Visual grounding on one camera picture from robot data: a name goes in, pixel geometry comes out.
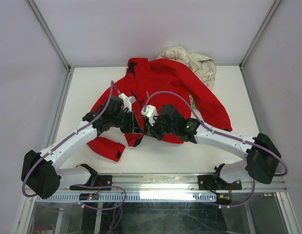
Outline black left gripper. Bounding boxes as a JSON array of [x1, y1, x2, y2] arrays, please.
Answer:
[[111, 110, 143, 135]]

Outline aluminium right frame post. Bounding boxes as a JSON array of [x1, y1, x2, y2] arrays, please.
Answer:
[[239, 0, 282, 70]]

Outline aluminium left frame post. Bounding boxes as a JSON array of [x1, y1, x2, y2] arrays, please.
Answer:
[[25, 0, 71, 72]]

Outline aluminium mounting rail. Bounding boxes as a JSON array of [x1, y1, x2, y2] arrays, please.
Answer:
[[99, 173, 287, 193]]

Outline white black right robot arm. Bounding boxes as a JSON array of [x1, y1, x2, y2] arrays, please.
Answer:
[[141, 104, 281, 190]]

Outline aluminium frame post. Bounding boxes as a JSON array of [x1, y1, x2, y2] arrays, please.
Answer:
[[25, 0, 71, 72], [239, 0, 282, 70]]

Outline white perforated cable tray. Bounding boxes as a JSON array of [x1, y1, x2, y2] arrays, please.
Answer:
[[36, 191, 217, 203]]

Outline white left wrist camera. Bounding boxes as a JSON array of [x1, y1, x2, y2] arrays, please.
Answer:
[[118, 93, 136, 112]]

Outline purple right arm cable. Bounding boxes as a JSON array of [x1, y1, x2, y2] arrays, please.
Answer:
[[144, 90, 289, 209]]

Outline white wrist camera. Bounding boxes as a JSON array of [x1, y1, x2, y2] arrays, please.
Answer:
[[141, 105, 158, 125], [118, 93, 136, 112]]

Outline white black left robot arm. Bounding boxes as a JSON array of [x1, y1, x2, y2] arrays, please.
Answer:
[[21, 94, 138, 199]]

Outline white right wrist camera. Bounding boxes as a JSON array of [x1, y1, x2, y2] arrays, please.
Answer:
[[141, 105, 158, 125]]

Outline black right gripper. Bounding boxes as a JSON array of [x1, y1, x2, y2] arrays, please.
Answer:
[[146, 114, 177, 141]]

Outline cream green printed cloth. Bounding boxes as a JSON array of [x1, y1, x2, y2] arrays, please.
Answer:
[[156, 46, 217, 109]]

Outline red zip jacket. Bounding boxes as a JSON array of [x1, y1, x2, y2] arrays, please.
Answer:
[[86, 57, 233, 162]]

